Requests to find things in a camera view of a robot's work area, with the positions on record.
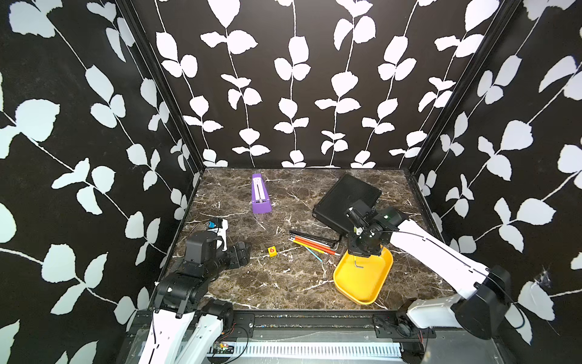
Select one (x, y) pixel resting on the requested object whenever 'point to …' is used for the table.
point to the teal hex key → (314, 254)
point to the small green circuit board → (224, 348)
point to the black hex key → (311, 236)
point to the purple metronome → (261, 201)
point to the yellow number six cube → (273, 251)
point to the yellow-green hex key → (312, 248)
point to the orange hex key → (305, 240)
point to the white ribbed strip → (315, 349)
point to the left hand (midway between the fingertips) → (242, 243)
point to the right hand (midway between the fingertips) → (348, 249)
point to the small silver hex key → (358, 266)
